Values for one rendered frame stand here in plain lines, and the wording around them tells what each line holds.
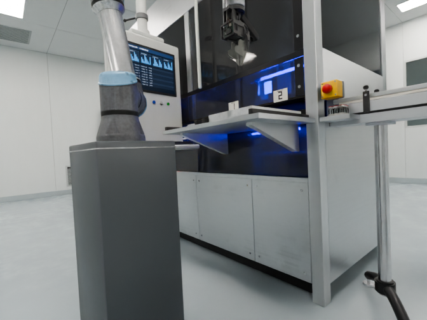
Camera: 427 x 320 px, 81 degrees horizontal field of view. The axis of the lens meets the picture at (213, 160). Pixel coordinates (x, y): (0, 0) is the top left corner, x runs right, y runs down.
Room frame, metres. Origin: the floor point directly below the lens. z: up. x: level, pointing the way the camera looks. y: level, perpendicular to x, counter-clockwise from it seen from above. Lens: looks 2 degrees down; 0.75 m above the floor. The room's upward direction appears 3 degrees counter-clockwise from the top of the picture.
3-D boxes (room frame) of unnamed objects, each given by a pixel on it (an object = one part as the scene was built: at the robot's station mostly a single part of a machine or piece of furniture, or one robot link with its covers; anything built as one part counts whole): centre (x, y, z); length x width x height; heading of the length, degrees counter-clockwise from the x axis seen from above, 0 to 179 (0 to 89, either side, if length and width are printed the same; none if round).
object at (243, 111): (1.15, -0.20, 0.90); 0.34 x 0.26 x 0.04; 130
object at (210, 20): (1.70, -0.02, 1.51); 0.47 x 0.01 x 0.59; 40
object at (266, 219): (2.25, -0.20, 0.44); 2.06 x 1.00 x 0.88; 40
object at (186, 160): (1.94, 0.19, 0.73); 1.98 x 0.01 x 0.25; 40
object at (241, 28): (0.98, -0.11, 1.24); 0.09 x 0.08 x 0.12; 130
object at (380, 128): (1.10, -0.74, 0.46); 0.09 x 0.09 x 0.77; 40
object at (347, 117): (1.13, -0.58, 0.87); 0.14 x 0.13 x 0.02; 130
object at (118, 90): (0.83, 0.30, 0.96); 0.13 x 0.12 x 0.14; 5
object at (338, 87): (1.11, -0.54, 1.00); 0.08 x 0.07 x 0.07; 130
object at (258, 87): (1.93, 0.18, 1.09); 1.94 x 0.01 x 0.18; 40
